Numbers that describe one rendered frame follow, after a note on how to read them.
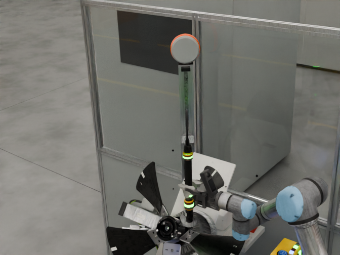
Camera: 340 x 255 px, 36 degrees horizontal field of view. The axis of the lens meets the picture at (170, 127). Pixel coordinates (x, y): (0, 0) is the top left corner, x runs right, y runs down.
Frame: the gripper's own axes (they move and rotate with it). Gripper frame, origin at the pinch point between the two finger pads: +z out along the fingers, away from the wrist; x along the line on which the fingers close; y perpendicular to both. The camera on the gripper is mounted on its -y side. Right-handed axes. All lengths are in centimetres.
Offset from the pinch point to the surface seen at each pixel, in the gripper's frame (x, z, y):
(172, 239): -7.1, 1.6, 28.0
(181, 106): 55, 39, -8
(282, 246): 30, -37, 39
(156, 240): -4.1, 14.1, 35.9
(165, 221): -3.7, 8.3, 22.7
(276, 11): 257, 79, -17
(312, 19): 589, 174, 73
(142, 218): 6.9, 31.6, 36.1
